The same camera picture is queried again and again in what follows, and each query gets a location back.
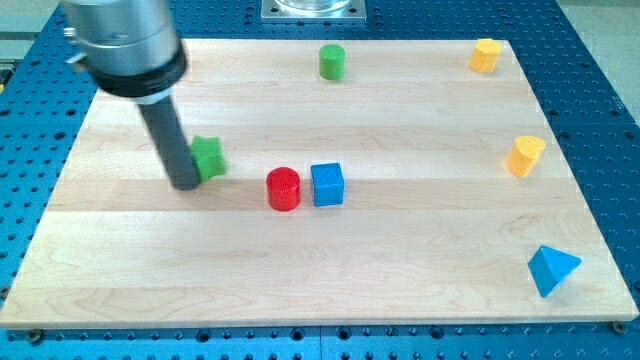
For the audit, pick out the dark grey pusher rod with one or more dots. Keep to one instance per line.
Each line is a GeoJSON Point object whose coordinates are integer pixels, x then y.
{"type": "Point", "coordinates": [164, 127]}

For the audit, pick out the blue triangle block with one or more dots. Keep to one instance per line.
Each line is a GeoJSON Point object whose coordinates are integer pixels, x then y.
{"type": "Point", "coordinates": [549, 267]}

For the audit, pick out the blue perforated table plate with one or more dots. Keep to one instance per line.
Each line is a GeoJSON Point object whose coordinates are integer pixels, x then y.
{"type": "Point", "coordinates": [45, 104]}

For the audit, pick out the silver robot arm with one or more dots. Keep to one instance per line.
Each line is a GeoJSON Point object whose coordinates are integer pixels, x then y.
{"type": "Point", "coordinates": [132, 50]}

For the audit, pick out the green cylinder block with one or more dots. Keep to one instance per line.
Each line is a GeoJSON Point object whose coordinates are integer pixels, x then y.
{"type": "Point", "coordinates": [332, 61]}

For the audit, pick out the yellow half-round block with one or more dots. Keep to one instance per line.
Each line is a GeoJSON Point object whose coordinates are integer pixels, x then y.
{"type": "Point", "coordinates": [524, 154]}

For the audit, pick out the green star block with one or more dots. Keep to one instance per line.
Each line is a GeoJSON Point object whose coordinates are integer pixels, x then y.
{"type": "Point", "coordinates": [208, 157]}

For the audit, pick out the blue cube block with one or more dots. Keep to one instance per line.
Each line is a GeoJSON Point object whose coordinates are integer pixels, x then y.
{"type": "Point", "coordinates": [327, 184]}

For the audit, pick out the red cylinder block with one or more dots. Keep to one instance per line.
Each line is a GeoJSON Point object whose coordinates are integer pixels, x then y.
{"type": "Point", "coordinates": [283, 189]}

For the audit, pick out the light wooden board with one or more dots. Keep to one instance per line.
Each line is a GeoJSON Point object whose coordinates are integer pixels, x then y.
{"type": "Point", "coordinates": [433, 228]}

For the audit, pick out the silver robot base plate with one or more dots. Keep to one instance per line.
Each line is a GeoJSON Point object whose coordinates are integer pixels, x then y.
{"type": "Point", "coordinates": [291, 11]}

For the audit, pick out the yellow hexagon block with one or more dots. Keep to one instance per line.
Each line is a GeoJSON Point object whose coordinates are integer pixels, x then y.
{"type": "Point", "coordinates": [485, 55]}

